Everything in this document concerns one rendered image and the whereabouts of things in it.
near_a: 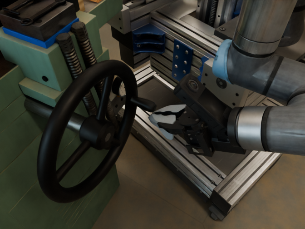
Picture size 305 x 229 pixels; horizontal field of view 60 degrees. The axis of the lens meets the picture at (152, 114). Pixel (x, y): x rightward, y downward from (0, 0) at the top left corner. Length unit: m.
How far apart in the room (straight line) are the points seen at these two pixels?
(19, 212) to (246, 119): 0.60
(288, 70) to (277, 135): 0.12
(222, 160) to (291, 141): 0.81
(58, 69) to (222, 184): 0.83
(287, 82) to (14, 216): 0.68
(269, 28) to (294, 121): 0.14
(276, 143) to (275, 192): 1.04
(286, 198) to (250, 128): 1.05
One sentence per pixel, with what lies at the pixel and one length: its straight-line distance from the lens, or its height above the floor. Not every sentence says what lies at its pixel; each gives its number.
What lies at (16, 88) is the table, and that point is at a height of 0.86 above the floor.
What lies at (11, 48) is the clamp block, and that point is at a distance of 0.56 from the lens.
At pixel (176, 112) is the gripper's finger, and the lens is 0.55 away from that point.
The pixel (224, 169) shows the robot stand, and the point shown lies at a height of 0.21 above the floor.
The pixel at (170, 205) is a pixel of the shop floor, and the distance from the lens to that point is 1.33.
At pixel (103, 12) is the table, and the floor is 0.87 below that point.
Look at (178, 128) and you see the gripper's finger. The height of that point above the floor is 0.84.
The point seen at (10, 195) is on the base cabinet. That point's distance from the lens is 0.73.
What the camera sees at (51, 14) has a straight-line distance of 0.50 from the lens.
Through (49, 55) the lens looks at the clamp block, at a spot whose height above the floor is 0.95.
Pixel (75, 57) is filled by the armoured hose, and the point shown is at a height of 0.93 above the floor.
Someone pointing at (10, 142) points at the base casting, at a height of 0.76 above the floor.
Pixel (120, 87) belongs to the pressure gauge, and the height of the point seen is 0.68.
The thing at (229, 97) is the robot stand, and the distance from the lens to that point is 0.75.
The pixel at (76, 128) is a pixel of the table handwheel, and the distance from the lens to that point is 0.54.
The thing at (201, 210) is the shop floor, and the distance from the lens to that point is 1.33.
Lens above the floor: 1.23
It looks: 50 degrees down
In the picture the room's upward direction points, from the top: straight up
